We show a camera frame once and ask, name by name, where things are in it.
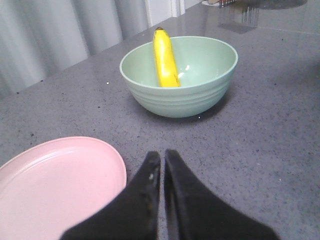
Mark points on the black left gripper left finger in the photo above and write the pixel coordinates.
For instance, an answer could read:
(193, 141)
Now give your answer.
(132, 215)

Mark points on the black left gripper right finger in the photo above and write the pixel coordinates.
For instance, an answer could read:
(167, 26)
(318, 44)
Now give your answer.
(195, 213)

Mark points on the yellow banana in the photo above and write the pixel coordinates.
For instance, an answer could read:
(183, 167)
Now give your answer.
(165, 62)

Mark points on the pink plate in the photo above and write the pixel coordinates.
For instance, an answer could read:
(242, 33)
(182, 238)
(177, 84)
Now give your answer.
(57, 184)

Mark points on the green ribbed bowl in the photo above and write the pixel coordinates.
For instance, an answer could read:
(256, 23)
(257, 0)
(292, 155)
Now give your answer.
(205, 68)

